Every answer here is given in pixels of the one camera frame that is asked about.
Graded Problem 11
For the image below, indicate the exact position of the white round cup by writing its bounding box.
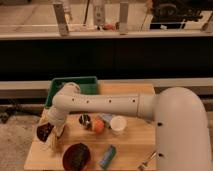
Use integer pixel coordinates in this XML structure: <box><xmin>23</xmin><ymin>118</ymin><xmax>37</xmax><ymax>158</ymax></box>
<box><xmin>110</xmin><ymin>116</ymin><xmax>127</xmax><ymax>135</ymax></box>

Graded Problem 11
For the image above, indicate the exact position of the green plastic tray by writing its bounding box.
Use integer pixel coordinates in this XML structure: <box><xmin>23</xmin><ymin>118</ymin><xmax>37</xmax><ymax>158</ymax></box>
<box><xmin>45</xmin><ymin>76</ymin><xmax>98</xmax><ymax>109</ymax></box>

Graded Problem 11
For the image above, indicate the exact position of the light blue tool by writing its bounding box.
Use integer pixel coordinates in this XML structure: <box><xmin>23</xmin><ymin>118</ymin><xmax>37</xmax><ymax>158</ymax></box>
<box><xmin>100</xmin><ymin>114</ymin><xmax>113</xmax><ymax>127</ymax></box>

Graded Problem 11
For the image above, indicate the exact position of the wooden table board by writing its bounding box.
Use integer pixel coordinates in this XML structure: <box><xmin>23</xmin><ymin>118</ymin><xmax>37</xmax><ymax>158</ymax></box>
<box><xmin>23</xmin><ymin>82</ymin><xmax>158</xmax><ymax>171</ymax></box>

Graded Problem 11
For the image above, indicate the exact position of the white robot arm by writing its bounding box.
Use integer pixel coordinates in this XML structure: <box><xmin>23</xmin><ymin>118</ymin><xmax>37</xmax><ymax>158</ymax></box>
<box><xmin>47</xmin><ymin>83</ymin><xmax>213</xmax><ymax>171</ymax></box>

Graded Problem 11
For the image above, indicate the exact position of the red bowl with dark contents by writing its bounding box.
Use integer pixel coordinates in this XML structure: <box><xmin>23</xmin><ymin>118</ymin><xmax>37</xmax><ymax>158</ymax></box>
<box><xmin>62</xmin><ymin>143</ymin><xmax>91</xmax><ymax>171</ymax></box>

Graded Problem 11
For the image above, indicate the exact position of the dark purple bowl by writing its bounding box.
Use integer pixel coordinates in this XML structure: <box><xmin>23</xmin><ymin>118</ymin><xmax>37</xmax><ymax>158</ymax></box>
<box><xmin>36</xmin><ymin>122</ymin><xmax>54</xmax><ymax>142</ymax></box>

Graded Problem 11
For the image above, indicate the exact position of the pale yellow banana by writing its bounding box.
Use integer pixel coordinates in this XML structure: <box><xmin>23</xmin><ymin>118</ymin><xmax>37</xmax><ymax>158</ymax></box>
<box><xmin>46</xmin><ymin>135</ymin><xmax>59</xmax><ymax>151</ymax></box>

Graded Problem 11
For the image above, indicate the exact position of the small dark shiny ball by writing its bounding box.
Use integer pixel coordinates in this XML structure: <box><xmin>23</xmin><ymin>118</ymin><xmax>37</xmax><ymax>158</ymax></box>
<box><xmin>79</xmin><ymin>114</ymin><xmax>92</xmax><ymax>129</ymax></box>

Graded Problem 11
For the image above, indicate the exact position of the orange fruit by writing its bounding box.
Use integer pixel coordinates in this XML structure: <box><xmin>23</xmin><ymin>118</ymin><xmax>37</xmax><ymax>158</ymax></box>
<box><xmin>92</xmin><ymin>118</ymin><xmax>105</xmax><ymax>134</ymax></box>

